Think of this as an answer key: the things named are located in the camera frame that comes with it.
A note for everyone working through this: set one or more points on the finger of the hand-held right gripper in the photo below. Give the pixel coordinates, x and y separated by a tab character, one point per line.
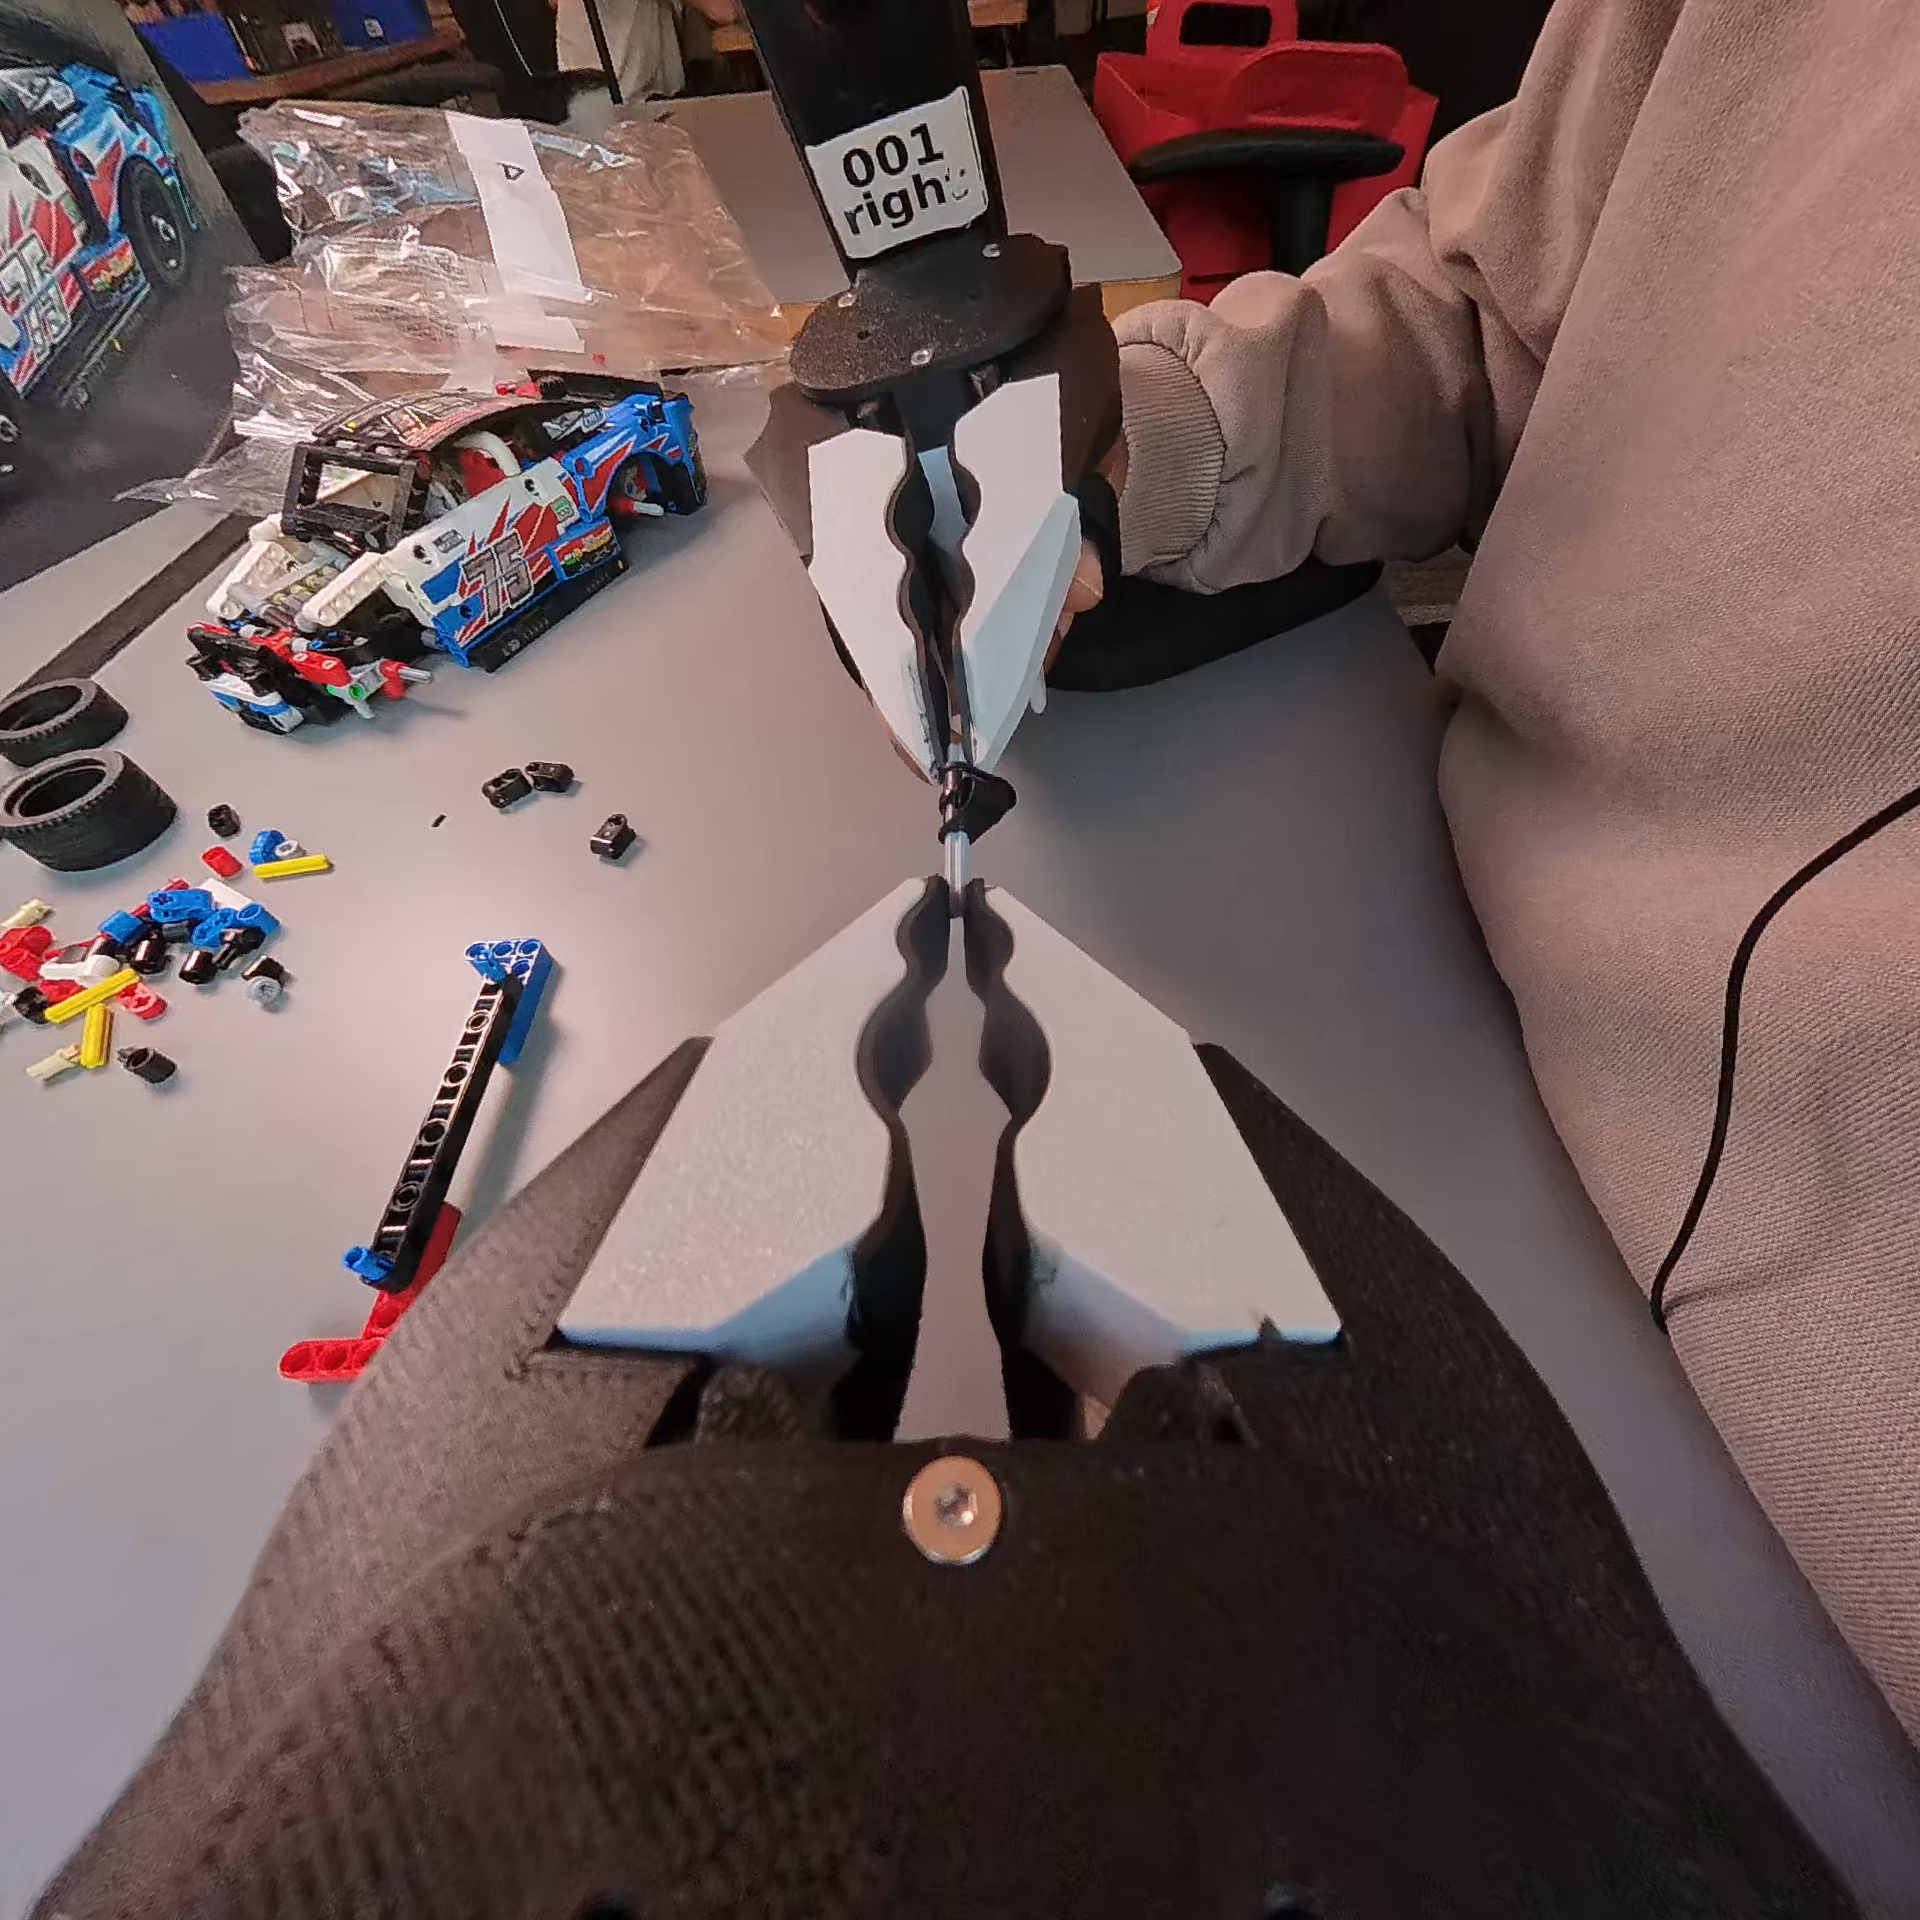
1020	555
858	555

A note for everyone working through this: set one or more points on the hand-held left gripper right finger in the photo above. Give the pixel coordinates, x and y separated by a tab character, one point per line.
1172	1184

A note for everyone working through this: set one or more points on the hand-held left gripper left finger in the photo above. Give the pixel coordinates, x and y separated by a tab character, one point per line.
734	1184

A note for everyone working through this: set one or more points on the grey lego axle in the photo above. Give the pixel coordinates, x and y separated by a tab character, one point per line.
957	869

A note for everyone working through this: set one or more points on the person's right forearm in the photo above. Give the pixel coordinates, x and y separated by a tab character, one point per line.
1307	434

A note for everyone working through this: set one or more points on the black blue red lego beam assembly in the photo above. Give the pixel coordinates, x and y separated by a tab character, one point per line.
451	1109

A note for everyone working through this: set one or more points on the blue white lego race car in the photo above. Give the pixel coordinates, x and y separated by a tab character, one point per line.
510	555

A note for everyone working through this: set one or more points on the pile of mixed lego pieces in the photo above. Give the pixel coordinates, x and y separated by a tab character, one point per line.
165	930

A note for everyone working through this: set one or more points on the black rubber lego tire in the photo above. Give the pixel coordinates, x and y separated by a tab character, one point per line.
61	720
84	810

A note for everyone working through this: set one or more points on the printed lego set box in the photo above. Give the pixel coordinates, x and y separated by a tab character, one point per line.
76	269

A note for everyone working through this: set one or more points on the person's right hand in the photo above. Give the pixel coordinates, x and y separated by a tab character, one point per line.
1095	434

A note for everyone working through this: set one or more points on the red plastic cart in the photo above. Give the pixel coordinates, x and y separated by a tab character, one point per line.
1260	83

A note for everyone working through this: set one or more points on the clear plastic bag white label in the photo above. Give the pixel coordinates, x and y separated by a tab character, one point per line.
517	210

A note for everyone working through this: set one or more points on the black office chair armrest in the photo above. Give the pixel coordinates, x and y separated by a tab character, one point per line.
1291	165

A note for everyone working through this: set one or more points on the person's beige sweatshirt torso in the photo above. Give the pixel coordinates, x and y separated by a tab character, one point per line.
1695	675

